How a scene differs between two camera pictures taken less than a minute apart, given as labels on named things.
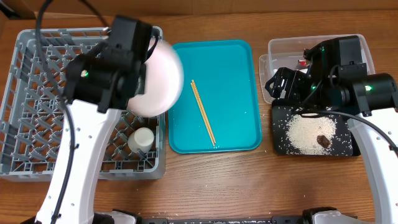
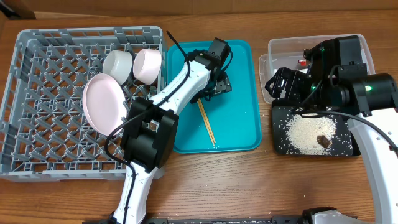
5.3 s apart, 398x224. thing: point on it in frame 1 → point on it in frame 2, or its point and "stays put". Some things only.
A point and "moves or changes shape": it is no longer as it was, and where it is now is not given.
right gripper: (286, 82) stays put
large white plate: (163, 82) moves or changes shape
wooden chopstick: (193, 82) stays put
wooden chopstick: (202, 112) stays put
